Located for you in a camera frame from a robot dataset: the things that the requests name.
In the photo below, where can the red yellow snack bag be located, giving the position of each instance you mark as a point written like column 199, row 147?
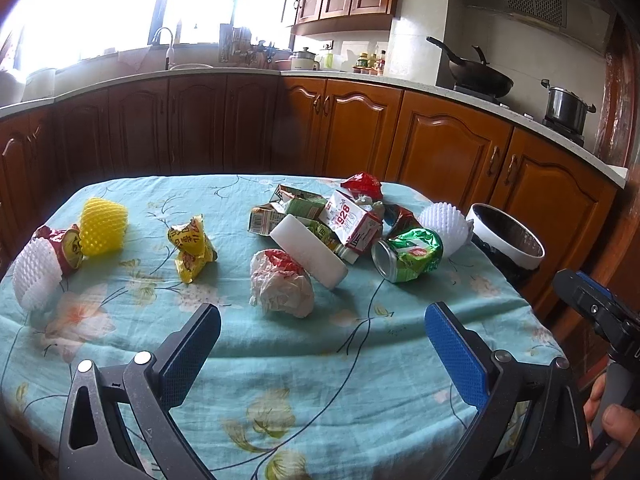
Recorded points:
column 66, row 245

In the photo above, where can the yellow crumpled wrapper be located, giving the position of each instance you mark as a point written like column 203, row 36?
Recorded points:
column 195, row 250

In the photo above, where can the person's right hand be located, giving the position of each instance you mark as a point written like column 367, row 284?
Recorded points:
column 619, row 423

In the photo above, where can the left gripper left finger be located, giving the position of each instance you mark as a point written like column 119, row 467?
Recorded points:
column 95, row 443

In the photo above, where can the red white milk carton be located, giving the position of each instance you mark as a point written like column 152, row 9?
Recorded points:
column 354, row 226

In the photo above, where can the floral teal tablecloth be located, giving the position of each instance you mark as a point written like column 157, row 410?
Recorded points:
column 353, row 391

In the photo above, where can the condiment bottles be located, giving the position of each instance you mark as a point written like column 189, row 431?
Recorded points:
column 370, row 63

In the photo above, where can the yellow foam fruit net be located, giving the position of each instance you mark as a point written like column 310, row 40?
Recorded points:
column 103, row 227

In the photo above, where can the white black trash bin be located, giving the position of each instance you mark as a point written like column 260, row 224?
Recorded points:
column 510, row 246

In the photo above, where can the steel cooking pot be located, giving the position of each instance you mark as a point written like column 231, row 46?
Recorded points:
column 565, row 110

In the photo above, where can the red snack wrapper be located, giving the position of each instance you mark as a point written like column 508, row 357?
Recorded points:
column 363, row 184

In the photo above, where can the white red plastic bag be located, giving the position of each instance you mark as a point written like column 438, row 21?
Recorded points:
column 279, row 284

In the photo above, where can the white foam fruit net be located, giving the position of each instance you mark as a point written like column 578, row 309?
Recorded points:
column 449, row 223

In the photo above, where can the black wok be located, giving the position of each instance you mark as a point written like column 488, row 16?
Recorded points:
column 478, row 75

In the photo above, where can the sink faucet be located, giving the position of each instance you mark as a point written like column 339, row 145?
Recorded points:
column 169, row 45

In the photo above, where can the crushed green soda can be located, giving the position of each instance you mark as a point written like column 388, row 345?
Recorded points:
column 407, row 256

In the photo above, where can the gas stove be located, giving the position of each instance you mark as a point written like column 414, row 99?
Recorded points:
column 520, row 110

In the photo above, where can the green yellow snack pouch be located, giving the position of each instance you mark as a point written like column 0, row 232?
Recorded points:
column 264, row 218

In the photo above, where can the green juice carton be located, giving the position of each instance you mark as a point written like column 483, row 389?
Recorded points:
column 299, row 203

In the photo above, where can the utensil holder rack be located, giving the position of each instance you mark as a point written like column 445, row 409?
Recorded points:
column 234, row 45

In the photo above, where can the brown lower kitchen cabinets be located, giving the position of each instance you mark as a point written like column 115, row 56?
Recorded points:
column 448, row 147

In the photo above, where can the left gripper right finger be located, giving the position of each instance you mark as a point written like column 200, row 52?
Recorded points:
column 528, row 422

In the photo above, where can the white rice cooker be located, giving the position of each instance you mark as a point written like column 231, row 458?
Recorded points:
column 304, row 60

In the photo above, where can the white foam net left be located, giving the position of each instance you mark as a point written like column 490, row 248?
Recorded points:
column 36, row 274

